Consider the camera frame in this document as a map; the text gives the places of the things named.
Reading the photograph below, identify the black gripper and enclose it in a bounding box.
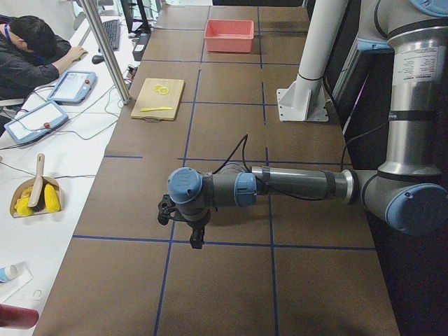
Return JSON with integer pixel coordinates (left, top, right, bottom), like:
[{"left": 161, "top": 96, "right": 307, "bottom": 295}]
[{"left": 174, "top": 209, "right": 211, "bottom": 249}]

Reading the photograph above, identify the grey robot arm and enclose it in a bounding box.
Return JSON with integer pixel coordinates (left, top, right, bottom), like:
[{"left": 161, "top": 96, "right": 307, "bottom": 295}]
[{"left": 157, "top": 1, "right": 447, "bottom": 249}]

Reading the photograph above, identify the yellow plastic knife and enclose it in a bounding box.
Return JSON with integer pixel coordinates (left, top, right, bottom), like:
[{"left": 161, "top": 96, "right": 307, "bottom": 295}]
[{"left": 140, "top": 106, "right": 173, "bottom": 112}]

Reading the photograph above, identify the bamboo cutting board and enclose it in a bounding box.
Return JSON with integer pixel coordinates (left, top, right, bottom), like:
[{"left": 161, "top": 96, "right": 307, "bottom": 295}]
[{"left": 131, "top": 78, "right": 185, "bottom": 121}]

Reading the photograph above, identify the yellow toy corn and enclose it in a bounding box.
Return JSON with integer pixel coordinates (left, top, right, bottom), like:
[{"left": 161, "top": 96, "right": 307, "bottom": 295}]
[{"left": 44, "top": 183, "right": 61, "bottom": 213}]

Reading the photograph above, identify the lemon slice near knife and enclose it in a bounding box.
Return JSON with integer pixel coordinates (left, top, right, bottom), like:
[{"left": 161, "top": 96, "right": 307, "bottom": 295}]
[{"left": 158, "top": 87, "right": 169, "bottom": 95}]

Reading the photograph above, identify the beige hand brush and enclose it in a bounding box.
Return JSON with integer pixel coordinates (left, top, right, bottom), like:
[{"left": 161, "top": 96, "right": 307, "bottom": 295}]
[{"left": 28, "top": 153, "right": 45, "bottom": 208}]

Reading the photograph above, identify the beige dustpan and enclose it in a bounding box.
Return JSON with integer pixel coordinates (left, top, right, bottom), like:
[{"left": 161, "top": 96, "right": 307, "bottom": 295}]
[{"left": 10, "top": 176, "right": 64, "bottom": 218}]

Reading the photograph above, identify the white blue tube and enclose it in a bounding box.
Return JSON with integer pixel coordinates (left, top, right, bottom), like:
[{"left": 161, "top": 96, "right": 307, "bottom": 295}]
[{"left": 0, "top": 265, "right": 20, "bottom": 284}]

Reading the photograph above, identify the teach pendant upper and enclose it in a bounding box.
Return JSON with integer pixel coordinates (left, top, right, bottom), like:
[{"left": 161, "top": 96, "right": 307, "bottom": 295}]
[{"left": 48, "top": 71, "right": 97, "bottom": 105}]

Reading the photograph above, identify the teach pendant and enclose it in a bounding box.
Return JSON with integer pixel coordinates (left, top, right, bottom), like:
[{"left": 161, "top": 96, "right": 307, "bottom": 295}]
[
  {"left": 48, "top": 71, "right": 97, "bottom": 105},
  {"left": 4, "top": 101, "right": 69, "bottom": 144}
]

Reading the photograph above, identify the teach pendant lower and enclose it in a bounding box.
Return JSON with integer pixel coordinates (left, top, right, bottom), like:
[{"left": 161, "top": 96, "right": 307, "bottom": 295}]
[{"left": 4, "top": 101, "right": 69, "bottom": 144}]

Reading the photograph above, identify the red cylinder object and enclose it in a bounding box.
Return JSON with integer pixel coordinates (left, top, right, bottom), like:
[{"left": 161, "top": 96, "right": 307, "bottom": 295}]
[{"left": 1, "top": 304, "right": 39, "bottom": 329}]

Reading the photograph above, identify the pink plastic bin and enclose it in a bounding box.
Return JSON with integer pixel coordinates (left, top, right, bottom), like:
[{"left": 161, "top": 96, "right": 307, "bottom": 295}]
[{"left": 204, "top": 19, "right": 254, "bottom": 53}]

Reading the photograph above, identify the black computer mouse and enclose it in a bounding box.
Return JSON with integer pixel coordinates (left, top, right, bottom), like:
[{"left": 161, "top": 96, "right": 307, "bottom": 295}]
[{"left": 92, "top": 55, "right": 104, "bottom": 64}]

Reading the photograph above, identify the black keyboard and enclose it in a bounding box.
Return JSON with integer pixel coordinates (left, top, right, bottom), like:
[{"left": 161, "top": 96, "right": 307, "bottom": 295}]
[{"left": 102, "top": 19, "right": 121, "bottom": 50}]

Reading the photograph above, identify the seated person dark jacket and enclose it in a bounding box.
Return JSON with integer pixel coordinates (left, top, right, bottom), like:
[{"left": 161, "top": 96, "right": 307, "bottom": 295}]
[{"left": 1, "top": 15, "right": 87, "bottom": 100}]

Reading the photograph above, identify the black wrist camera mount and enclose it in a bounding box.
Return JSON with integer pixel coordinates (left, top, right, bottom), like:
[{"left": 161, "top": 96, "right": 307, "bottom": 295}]
[{"left": 157, "top": 194, "right": 176, "bottom": 225}]

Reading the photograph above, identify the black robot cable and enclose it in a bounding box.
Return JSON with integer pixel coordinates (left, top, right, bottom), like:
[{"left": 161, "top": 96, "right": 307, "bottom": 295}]
[{"left": 212, "top": 134, "right": 250, "bottom": 175}]

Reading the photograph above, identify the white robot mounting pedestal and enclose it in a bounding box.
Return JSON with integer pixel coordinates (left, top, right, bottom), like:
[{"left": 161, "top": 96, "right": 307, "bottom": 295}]
[{"left": 276, "top": 0, "right": 348, "bottom": 123}]

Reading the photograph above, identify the aluminium frame post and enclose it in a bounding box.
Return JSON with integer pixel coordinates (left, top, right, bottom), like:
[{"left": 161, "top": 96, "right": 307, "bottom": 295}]
[{"left": 80, "top": 0, "right": 132, "bottom": 105}]

